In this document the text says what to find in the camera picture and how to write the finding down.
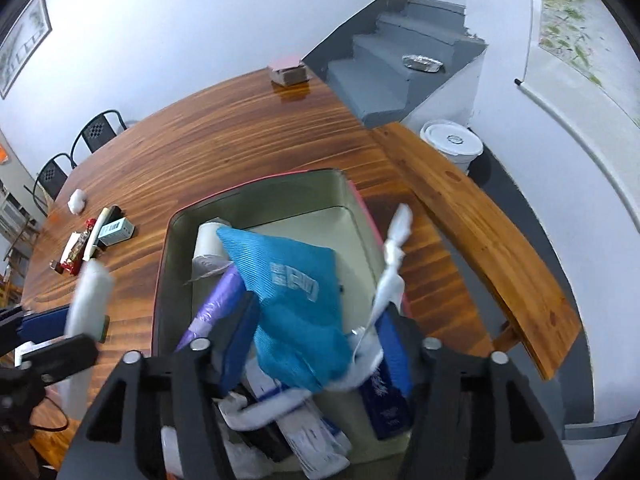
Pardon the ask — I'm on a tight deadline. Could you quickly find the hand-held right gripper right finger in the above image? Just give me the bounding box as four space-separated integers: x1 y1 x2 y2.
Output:
375 305 568 480

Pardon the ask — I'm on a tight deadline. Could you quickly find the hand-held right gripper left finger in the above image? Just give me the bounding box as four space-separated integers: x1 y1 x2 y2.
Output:
60 290 261 480

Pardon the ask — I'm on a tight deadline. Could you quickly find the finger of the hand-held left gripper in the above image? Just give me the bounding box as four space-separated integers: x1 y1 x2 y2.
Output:
20 334 100 376
0 304 71 356

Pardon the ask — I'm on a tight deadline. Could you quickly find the purple garbage bag roll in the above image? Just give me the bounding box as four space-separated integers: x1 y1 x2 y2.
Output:
175 265 246 353

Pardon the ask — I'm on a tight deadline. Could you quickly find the large white flat pack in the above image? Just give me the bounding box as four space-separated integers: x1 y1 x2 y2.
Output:
62 259 113 418

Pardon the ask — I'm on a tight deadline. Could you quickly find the blue mesh cloth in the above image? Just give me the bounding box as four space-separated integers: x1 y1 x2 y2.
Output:
216 226 351 393

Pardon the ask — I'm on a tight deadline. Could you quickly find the red snack packet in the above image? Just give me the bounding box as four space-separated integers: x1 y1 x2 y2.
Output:
59 217 98 276

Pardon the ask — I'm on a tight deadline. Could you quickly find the toilet paper roll red print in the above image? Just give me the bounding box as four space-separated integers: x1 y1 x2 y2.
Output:
192 217 236 281

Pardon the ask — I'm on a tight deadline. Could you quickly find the white twisted plastic strip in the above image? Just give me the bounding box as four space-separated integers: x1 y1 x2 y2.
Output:
327 203 415 391

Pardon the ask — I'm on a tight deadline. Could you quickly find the dark blue printed box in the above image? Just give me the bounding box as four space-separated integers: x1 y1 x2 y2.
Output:
361 305 416 441

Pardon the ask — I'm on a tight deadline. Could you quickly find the white cream tube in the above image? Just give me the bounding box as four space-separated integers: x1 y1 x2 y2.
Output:
82 207 112 261

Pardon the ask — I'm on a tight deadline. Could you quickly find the white lattice cabinet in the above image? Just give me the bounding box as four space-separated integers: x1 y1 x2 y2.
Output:
0 180 41 261

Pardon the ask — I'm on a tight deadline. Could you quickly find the small teal white box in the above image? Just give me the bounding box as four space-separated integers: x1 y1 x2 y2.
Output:
97 217 135 247

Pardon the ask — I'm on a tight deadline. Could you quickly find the white printed packet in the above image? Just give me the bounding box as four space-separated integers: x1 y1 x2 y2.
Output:
250 360 353 480

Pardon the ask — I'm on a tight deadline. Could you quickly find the black slim case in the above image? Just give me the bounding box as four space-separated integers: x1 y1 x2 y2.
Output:
95 204 123 248

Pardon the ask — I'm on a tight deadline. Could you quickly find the long wooden bench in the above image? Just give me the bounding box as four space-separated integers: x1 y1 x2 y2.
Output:
370 122 583 380

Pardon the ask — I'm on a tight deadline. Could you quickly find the black metal chair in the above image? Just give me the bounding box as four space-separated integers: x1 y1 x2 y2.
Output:
32 153 76 216
70 110 126 168

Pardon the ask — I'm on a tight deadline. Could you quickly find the white lidded bucket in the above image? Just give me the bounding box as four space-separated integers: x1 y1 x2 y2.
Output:
419 120 484 176

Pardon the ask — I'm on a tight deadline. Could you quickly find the small pink topped box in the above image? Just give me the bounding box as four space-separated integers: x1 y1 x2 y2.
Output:
267 57 313 86

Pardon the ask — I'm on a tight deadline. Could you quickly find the grey staircase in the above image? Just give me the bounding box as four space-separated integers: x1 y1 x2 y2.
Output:
302 0 488 131

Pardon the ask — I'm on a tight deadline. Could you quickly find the crumpled foil tray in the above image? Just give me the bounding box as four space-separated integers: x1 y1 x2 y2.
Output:
402 53 443 73

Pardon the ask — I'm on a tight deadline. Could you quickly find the black cable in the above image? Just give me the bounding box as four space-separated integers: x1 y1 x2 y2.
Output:
30 395 71 433

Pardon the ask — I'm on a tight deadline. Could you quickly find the framed wall picture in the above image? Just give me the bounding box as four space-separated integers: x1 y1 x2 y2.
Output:
0 0 53 100

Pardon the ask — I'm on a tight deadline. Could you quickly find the hanging wall scroll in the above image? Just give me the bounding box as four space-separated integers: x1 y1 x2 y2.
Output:
514 0 640 233

